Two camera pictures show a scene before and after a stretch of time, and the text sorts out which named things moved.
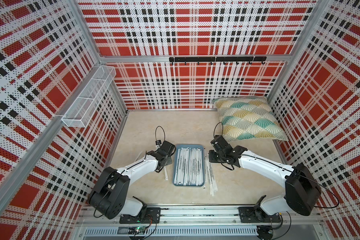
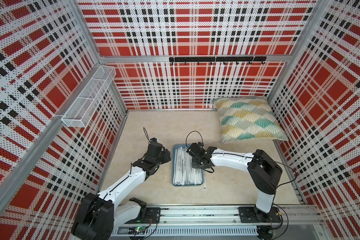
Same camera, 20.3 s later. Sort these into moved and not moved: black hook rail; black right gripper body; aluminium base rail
Moved: black right gripper body
Not moved: black hook rail; aluminium base rail
